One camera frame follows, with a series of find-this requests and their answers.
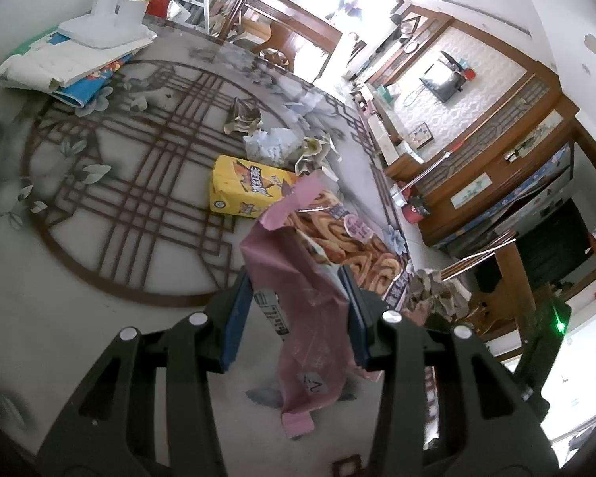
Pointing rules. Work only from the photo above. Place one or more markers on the crumpled white paper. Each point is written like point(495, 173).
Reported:
point(273, 145)

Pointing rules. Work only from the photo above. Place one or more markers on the small framed picture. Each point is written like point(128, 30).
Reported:
point(422, 135)

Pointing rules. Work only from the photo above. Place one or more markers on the large dark screen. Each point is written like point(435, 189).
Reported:
point(551, 243)

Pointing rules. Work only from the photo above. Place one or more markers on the low television cabinet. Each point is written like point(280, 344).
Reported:
point(387, 134)

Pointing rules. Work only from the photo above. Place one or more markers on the red container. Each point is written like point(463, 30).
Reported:
point(157, 8)

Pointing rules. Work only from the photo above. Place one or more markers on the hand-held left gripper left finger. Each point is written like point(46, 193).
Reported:
point(233, 328)

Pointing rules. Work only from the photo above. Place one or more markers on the small crumpled printed paper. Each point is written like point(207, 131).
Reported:
point(313, 153)

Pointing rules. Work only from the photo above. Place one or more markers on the pile of crumpled paper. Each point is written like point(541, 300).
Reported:
point(437, 293)

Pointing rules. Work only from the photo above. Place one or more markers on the wooden sideboard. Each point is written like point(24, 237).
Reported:
point(506, 159)

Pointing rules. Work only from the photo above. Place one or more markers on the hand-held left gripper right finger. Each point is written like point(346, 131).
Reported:
point(361, 330)

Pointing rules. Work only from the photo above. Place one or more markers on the red bucket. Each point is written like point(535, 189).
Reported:
point(415, 211)

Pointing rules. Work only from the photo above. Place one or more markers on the crumpled foil wrapper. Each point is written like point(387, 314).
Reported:
point(241, 117)

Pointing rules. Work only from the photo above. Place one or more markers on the pink snack bag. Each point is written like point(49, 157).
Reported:
point(308, 278)

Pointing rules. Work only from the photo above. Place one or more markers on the yellow drink carton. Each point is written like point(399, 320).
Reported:
point(238, 189)

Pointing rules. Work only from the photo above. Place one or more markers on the mop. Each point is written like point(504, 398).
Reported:
point(427, 171)

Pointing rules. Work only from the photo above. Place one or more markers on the wooden chair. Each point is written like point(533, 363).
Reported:
point(303, 25)

